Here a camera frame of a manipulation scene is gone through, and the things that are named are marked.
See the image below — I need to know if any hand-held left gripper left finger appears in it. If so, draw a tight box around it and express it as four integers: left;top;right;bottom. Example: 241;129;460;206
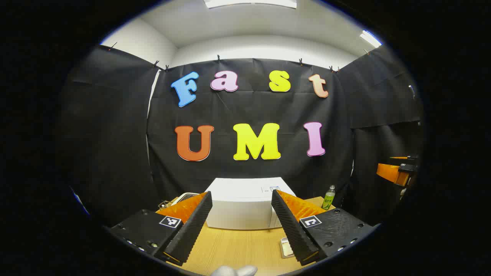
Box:
109;191;213;267

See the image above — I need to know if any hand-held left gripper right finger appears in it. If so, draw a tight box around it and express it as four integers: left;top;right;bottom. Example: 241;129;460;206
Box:
271;189;375;266

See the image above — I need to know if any white microwave oven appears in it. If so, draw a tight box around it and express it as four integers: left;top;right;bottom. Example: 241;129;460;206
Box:
204;177;297;230

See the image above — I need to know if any white rectangular food container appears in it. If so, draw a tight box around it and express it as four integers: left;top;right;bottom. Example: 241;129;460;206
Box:
280;237;295;259

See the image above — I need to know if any white toaster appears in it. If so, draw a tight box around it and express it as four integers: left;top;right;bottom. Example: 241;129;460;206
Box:
171;192;200;204

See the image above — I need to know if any green label drink bottle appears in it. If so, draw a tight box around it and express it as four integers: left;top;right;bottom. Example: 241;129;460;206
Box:
321;185;336;210

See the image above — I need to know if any black backdrop cloth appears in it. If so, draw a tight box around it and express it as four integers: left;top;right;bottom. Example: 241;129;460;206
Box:
58;44;424;227

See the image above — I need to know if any ceiling light panel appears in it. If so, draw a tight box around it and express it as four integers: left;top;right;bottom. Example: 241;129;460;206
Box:
203;0;298;9
359;30;382;49

